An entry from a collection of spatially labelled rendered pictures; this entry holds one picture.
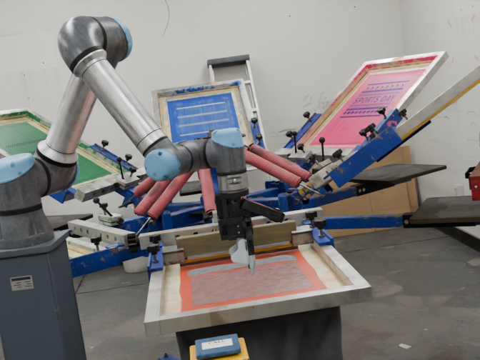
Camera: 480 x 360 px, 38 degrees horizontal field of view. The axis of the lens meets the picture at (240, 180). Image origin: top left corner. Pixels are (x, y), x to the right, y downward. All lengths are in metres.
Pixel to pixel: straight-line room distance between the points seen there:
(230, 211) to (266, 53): 4.81
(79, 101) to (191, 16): 4.60
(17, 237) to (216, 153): 0.57
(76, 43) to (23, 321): 0.74
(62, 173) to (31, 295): 0.34
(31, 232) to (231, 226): 0.53
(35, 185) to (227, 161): 0.54
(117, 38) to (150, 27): 4.61
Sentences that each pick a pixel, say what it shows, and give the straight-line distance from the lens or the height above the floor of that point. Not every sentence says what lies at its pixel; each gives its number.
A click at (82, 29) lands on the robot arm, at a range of 1.76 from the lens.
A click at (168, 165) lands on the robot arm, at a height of 1.38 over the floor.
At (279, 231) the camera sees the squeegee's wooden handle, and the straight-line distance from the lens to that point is 2.37.
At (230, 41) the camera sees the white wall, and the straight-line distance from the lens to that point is 6.45.
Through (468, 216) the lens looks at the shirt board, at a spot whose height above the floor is 0.95.
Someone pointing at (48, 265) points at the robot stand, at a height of 1.15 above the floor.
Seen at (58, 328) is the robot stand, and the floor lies 0.98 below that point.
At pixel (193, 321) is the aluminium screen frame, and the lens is 1.79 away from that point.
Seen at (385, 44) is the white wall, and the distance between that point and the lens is 6.71.
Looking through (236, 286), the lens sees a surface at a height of 0.96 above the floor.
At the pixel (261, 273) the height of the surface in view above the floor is 0.96.
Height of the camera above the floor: 1.55
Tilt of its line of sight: 8 degrees down
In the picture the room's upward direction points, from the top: 8 degrees counter-clockwise
